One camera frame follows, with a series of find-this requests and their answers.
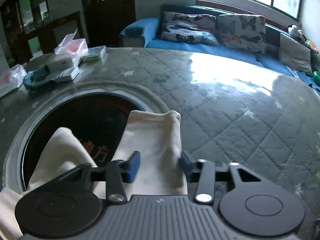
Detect cream knit sweater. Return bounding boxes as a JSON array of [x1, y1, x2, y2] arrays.
[[0, 109, 188, 240]]

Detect black round induction cooktop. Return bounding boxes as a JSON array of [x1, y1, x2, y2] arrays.
[[21, 93, 144, 188]]

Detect grey quilted star table cover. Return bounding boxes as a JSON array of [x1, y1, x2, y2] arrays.
[[1, 48, 319, 239]]

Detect white flat box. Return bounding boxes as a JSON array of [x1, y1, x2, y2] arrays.
[[54, 67, 80, 83]]

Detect green stacked small boxes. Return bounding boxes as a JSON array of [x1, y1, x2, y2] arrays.
[[81, 46, 106, 62]]

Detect teal handheld gripper device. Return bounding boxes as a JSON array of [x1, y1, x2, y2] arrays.
[[23, 65, 55, 90]]

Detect pink white tissue pack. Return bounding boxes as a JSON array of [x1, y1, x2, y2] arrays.
[[45, 29, 88, 72]]

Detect white plastic bag with pink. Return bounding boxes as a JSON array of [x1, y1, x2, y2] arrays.
[[0, 64, 27, 97]]

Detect left butterfly print pillow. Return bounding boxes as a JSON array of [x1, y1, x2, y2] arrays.
[[161, 11, 219, 46]]

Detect butterfly print pillow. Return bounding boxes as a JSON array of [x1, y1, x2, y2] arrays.
[[217, 14, 266, 54], [161, 11, 219, 46]]

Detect right butterfly print pillow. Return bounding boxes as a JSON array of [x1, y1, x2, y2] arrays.
[[217, 14, 266, 54]]

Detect grey plain cushion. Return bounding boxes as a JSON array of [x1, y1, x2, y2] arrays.
[[278, 33, 312, 75]]

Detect green plastic toy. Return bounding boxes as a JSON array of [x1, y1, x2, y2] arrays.
[[313, 71, 320, 86]]

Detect dark wooden side counter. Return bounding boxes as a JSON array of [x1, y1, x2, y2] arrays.
[[10, 11, 84, 63]]

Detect colourful plush toys pile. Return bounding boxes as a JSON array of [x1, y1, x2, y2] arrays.
[[305, 40, 319, 72]]

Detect dark wooden door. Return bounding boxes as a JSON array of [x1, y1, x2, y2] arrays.
[[82, 0, 136, 47]]

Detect panda plush toy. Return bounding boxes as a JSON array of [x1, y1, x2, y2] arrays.
[[288, 24, 306, 43]]

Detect dark wooden cabinet shelf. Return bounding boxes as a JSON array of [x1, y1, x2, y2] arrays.
[[1, 0, 49, 64]]

